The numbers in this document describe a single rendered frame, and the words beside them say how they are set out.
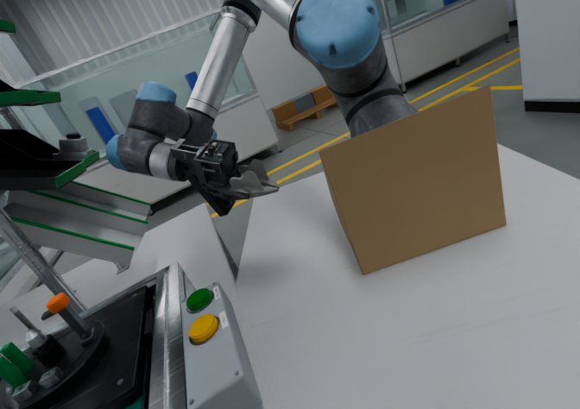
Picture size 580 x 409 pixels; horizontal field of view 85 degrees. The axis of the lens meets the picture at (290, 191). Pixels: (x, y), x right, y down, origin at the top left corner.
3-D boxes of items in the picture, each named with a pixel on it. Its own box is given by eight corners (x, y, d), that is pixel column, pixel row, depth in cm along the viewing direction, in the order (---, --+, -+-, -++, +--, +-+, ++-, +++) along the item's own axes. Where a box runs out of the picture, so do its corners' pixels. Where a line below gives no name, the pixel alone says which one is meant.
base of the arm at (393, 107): (426, 154, 64) (405, 115, 68) (446, 115, 50) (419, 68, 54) (356, 180, 65) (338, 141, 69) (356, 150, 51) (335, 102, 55)
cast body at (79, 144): (95, 160, 82) (91, 132, 80) (88, 164, 78) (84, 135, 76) (58, 159, 80) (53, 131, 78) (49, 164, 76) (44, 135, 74)
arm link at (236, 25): (250, -11, 89) (186, 149, 86) (228, -45, 79) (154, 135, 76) (285, -11, 84) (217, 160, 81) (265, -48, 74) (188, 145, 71)
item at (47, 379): (64, 372, 43) (57, 365, 43) (60, 380, 42) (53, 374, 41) (49, 380, 43) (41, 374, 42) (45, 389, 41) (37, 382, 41)
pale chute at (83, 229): (143, 236, 79) (148, 221, 78) (129, 266, 67) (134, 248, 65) (11, 203, 70) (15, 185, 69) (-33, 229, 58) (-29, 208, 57)
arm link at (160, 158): (156, 185, 65) (177, 161, 71) (175, 189, 64) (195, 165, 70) (144, 156, 60) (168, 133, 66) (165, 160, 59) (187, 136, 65)
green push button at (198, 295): (212, 292, 53) (207, 283, 53) (216, 305, 50) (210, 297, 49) (190, 305, 53) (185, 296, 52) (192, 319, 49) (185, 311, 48)
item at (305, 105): (329, 103, 648) (322, 84, 632) (348, 104, 575) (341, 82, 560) (277, 128, 626) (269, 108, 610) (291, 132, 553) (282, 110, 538)
